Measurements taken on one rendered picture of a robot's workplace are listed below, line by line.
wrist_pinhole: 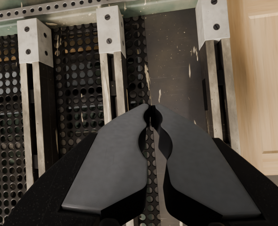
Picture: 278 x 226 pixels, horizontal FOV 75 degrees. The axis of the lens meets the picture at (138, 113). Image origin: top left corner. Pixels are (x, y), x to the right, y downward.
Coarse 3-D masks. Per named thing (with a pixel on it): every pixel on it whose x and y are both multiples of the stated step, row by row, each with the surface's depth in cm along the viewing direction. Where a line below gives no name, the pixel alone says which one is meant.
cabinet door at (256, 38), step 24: (240, 0) 50; (264, 0) 49; (240, 24) 50; (264, 24) 49; (240, 48) 49; (264, 48) 49; (240, 72) 49; (264, 72) 49; (240, 96) 49; (264, 96) 49; (240, 120) 49; (264, 120) 49; (240, 144) 49; (264, 144) 48; (264, 168) 48
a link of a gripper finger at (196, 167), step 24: (168, 120) 10; (168, 144) 9; (192, 144) 8; (168, 168) 7; (192, 168) 7; (216, 168) 7; (168, 192) 7; (192, 192) 6; (216, 192) 6; (240, 192) 6; (192, 216) 6; (216, 216) 6; (240, 216) 6
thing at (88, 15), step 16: (0, 0) 55; (16, 0) 55; (32, 0) 54; (48, 0) 53; (144, 0) 50; (160, 0) 49; (176, 0) 49; (192, 0) 50; (48, 16) 53; (64, 16) 53; (80, 16) 53; (128, 16) 55; (0, 32) 58; (16, 32) 59
